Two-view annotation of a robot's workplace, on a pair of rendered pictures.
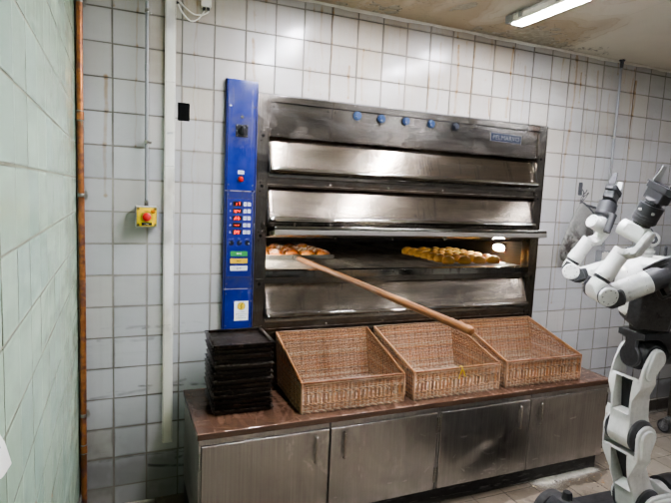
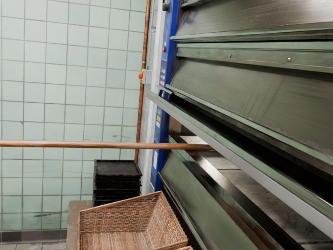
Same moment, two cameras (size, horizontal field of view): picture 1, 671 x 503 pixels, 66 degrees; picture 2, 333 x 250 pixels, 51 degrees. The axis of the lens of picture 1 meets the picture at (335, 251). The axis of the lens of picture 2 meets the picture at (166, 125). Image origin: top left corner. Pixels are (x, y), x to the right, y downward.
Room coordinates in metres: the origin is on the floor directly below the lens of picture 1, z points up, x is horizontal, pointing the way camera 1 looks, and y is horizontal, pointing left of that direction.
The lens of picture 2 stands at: (2.99, -1.59, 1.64)
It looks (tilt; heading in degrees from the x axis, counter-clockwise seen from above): 12 degrees down; 98
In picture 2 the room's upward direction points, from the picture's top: 6 degrees clockwise
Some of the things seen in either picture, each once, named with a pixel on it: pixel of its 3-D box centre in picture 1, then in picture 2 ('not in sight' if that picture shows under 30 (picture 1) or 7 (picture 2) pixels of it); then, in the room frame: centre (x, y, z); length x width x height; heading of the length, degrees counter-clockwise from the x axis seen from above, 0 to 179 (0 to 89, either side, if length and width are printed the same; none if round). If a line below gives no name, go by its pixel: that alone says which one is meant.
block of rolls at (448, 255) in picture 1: (448, 254); not in sight; (3.73, -0.82, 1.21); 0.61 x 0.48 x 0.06; 23
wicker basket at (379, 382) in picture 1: (336, 365); (125, 237); (2.63, -0.04, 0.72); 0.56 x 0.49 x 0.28; 112
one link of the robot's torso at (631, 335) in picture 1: (652, 346); not in sight; (2.25, -1.43, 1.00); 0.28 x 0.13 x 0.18; 111
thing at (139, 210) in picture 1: (146, 216); (146, 76); (2.47, 0.91, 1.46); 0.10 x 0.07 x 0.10; 113
